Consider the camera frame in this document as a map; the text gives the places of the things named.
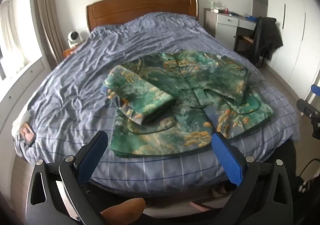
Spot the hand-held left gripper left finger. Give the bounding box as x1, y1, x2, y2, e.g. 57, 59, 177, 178
25, 130, 111, 225

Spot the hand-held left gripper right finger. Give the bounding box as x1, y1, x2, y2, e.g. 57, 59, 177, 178
211, 132, 294, 225

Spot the green printed padded jacket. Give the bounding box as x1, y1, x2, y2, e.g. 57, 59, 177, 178
101, 50, 275, 159

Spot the person's left hand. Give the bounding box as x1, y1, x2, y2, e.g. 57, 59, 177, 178
101, 197, 146, 225

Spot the white wardrobe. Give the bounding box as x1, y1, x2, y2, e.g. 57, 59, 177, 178
250, 0, 320, 101

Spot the black coat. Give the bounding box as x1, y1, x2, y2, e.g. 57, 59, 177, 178
251, 17, 284, 66

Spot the wooden chair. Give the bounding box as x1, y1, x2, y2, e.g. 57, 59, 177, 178
236, 17, 269, 68

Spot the wooden nightstand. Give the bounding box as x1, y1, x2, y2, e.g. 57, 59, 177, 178
62, 46, 81, 58

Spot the bed with blue striped sheet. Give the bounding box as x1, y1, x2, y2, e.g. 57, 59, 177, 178
14, 12, 300, 190

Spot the grey white desk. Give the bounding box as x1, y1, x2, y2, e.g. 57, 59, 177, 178
204, 8, 258, 51

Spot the white round fan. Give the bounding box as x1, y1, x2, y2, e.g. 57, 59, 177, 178
67, 30, 84, 47

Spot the sheer window curtain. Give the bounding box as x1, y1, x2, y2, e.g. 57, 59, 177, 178
0, 0, 43, 81

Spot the beige curtain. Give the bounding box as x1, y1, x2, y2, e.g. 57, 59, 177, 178
32, 0, 67, 70

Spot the wooden bed headboard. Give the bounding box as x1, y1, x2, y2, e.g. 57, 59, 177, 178
86, 0, 199, 35

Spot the black cable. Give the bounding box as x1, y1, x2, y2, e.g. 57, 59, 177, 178
297, 158, 320, 193

